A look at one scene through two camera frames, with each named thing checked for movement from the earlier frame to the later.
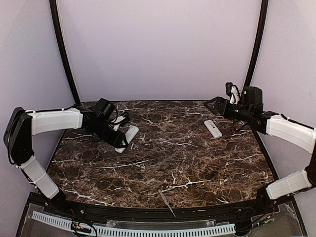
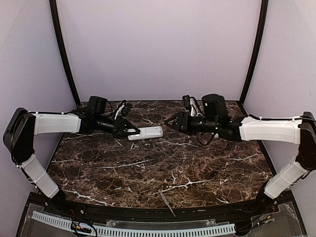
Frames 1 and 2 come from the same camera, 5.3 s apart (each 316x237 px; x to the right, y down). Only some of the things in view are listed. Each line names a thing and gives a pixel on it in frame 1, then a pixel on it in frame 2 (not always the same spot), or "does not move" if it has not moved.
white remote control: (129, 135) -> (145, 133)
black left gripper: (113, 140) -> (123, 124)
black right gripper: (218, 107) -> (182, 117)
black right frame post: (259, 37) does not move
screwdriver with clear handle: (167, 202) does not move
